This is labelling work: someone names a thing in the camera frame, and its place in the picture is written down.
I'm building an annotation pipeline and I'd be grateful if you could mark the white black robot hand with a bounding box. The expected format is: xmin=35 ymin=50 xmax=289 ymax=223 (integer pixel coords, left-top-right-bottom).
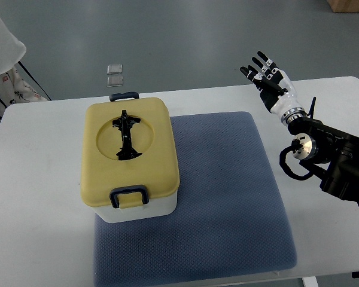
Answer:
xmin=240 ymin=51 xmax=306 ymax=126

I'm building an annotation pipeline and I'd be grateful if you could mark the yellow box lid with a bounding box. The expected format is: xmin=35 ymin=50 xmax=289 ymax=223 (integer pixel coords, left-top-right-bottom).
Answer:
xmin=81 ymin=97 xmax=180 ymax=208

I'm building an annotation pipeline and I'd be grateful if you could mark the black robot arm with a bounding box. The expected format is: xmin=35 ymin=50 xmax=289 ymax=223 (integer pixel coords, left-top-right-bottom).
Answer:
xmin=279 ymin=98 xmax=359 ymax=207

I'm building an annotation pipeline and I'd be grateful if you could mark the brown cardboard box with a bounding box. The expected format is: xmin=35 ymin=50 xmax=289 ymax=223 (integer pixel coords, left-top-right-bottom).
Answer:
xmin=327 ymin=0 xmax=359 ymax=13

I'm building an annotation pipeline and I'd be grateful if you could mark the white storage box base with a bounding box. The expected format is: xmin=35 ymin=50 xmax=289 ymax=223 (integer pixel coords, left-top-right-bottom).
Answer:
xmin=92 ymin=191 xmax=177 ymax=223

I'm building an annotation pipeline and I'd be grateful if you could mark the blue grey fabric mat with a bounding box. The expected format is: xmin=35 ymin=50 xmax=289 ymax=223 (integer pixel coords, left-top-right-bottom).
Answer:
xmin=93 ymin=112 xmax=297 ymax=286

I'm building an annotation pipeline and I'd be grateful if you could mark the upper floor metal plate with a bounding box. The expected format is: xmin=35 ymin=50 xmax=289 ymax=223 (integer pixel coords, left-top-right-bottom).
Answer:
xmin=107 ymin=63 xmax=123 ymax=75

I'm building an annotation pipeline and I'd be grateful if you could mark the person in white clothing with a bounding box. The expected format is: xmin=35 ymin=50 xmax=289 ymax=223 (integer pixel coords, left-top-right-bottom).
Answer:
xmin=0 ymin=18 xmax=50 ymax=123

